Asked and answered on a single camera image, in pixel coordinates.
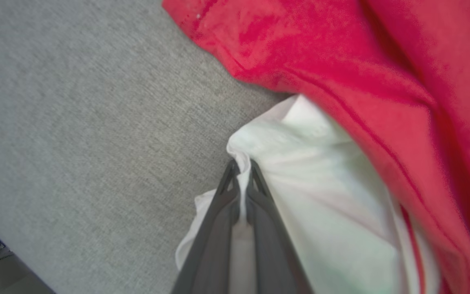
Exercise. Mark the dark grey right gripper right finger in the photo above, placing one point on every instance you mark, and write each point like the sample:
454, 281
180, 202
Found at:
276, 253

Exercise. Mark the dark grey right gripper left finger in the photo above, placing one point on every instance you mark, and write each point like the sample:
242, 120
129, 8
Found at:
210, 253

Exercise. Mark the red and white t-shirt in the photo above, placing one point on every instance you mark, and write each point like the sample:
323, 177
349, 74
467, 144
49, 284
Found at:
361, 102

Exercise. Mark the grey fabric sofa surface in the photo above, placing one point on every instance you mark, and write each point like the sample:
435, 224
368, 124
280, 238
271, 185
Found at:
76, 122

